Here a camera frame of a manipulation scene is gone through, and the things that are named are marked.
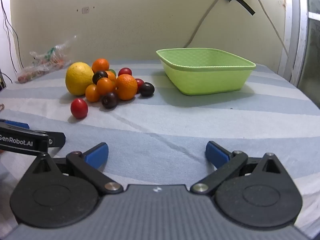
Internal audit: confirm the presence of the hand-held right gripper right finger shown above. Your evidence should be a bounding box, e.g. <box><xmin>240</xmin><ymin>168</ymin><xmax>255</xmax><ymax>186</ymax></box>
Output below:
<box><xmin>190</xmin><ymin>141</ymin><xmax>288</xmax><ymax>195</ymax></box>

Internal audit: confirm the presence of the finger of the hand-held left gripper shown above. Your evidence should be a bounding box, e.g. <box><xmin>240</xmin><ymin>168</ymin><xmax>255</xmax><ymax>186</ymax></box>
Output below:
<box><xmin>0</xmin><ymin>120</ymin><xmax>30</xmax><ymax>130</ymax></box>
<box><xmin>0</xmin><ymin>126</ymin><xmax>66</xmax><ymax>157</ymax></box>

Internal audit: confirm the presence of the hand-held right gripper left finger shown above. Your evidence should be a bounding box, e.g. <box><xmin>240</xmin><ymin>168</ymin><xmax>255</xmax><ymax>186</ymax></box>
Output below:
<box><xmin>31</xmin><ymin>142</ymin><xmax>123</xmax><ymax>195</ymax></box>

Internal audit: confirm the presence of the dark purple plum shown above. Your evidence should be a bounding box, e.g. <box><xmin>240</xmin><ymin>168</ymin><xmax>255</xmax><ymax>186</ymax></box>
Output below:
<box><xmin>92</xmin><ymin>71</ymin><xmax>108</xmax><ymax>85</ymax></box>
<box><xmin>101</xmin><ymin>92</ymin><xmax>119</xmax><ymax>109</ymax></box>
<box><xmin>139</xmin><ymin>82</ymin><xmax>155</xmax><ymax>97</ymax></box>

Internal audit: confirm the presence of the large orange mandarin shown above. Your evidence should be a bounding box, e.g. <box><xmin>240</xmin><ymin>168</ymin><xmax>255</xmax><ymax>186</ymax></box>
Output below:
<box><xmin>116</xmin><ymin>74</ymin><xmax>138</xmax><ymax>101</ymax></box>
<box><xmin>91</xmin><ymin>58</ymin><xmax>110</xmax><ymax>73</ymax></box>

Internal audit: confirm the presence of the green plastic basket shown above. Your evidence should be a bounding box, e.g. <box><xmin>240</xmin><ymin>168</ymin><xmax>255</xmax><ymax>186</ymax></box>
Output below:
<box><xmin>156</xmin><ymin>48</ymin><xmax>256</xmax><ymax>96</ymax></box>

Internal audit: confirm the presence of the large yellow lemon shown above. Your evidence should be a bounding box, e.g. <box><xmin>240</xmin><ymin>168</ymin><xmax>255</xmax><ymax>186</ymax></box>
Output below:
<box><xmin>65</xmin><ymin>62</ymin><xmax>94</xmax><ymax>96</ymax></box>

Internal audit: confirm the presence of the clear plastic bag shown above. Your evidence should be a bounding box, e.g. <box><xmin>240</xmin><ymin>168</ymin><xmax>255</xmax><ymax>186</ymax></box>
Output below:
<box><xmin>15</xmin><ymin>35</ymin><xmax>77</xmax><ymax>84</ymax></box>

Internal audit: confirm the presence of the thin black cable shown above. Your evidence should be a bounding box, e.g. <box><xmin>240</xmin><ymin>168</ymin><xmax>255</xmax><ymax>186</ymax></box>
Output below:
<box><xmin>0</xmin><ymin>0</ymin><xmax>24</xmax><ymax>73</ymax></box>

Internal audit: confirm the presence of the white cable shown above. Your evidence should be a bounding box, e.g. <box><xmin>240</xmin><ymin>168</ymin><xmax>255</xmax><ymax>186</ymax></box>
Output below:
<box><xmin>245</xmin><ymin>0</ymin><xmax>289</xmax><ymax>54</ymax></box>

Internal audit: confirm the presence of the white door frame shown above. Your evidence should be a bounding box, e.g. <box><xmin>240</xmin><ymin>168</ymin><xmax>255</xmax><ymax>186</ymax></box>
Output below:
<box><xmin>277</xmin><ymin>0</ymin><xmax>320</xmax><ymax>90</ymax></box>

